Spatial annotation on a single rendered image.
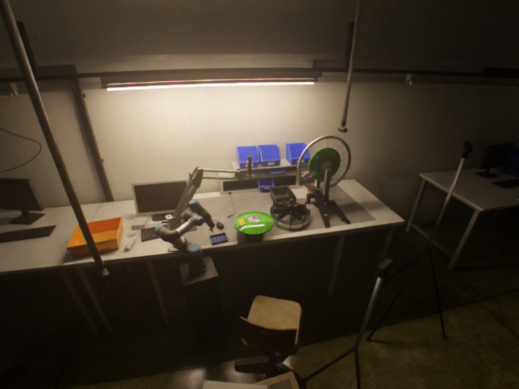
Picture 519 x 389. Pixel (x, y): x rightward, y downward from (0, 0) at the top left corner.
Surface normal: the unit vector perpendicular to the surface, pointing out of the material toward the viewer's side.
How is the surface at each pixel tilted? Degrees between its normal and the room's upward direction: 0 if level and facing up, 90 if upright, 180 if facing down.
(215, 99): 90
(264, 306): 0
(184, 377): 0
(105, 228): 86
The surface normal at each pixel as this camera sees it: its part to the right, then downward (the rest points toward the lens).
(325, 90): 0.20, 0.47
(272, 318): 0.00, -0.88
